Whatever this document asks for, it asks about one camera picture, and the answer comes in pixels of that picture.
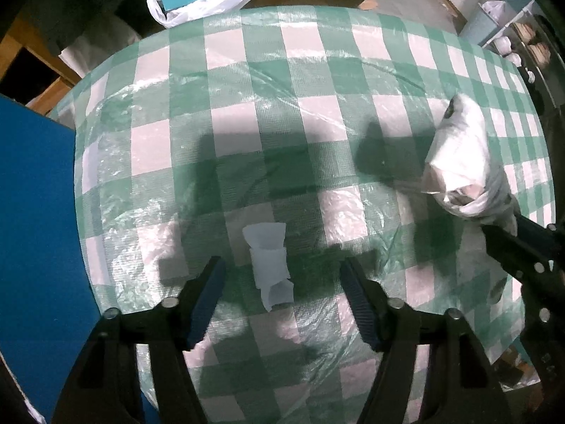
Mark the dark navy coat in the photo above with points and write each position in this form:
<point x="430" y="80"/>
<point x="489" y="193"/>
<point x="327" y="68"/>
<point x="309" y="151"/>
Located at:
<point x="79" y="4"/>

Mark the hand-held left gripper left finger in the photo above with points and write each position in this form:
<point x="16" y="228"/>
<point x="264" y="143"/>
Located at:
<point x="205" y="304"/>

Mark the white fabric bundle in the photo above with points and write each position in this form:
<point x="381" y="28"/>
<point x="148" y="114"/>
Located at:
<point x="97" y="48"/>

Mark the dark shelf rack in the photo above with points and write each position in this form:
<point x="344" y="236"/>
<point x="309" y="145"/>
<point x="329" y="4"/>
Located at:
<point x="543" y="53"/>

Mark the white plastic bag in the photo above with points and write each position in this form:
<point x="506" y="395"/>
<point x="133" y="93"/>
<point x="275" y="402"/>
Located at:
<point x="463" y="159"/>
<point x="194" y="6"/>

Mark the blue cardboard box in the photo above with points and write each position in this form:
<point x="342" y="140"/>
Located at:
<point x="35" y="229"/>

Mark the light blue box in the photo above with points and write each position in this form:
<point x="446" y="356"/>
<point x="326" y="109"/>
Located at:
<point x="479" y="24"/>

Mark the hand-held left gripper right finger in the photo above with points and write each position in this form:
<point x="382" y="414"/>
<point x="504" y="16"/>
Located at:
<point x="362" y="304"/>

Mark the white tissue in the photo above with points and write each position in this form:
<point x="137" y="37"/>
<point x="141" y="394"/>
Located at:
<point x="270" y="265"/>

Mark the green checkered tablecloth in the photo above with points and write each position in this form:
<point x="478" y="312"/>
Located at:
<point x="309" y="119"/>

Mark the white cup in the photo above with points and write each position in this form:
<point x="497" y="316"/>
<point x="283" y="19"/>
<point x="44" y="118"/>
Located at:
<point x="503" y="44"/>
<point x="514" y="58"/>
<point x="529" y="77"/>

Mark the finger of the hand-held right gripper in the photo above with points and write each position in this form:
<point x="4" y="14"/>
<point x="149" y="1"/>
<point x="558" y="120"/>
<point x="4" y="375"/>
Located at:
<point x="540" y="238"/>
<point x="516" y="251"/>

